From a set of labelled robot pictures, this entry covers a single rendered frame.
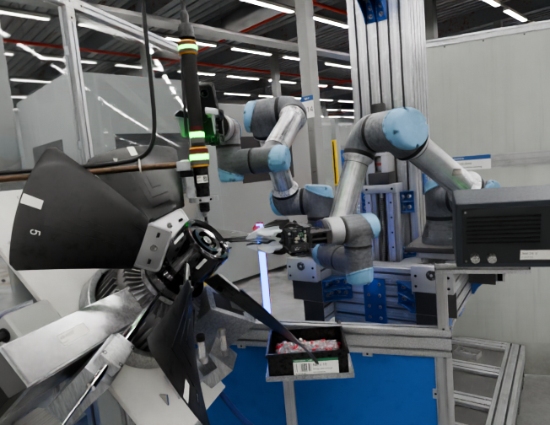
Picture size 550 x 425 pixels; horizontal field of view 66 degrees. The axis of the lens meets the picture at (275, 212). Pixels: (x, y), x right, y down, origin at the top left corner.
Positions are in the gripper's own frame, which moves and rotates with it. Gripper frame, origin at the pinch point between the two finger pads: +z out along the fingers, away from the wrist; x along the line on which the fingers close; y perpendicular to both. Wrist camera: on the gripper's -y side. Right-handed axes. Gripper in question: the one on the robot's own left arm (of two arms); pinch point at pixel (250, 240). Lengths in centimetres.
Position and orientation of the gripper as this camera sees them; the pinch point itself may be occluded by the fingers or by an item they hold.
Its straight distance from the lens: 109.8
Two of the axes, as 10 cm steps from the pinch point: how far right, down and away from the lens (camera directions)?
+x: 0.6, 9.8, 2.1
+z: -9.5, 1.2, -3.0
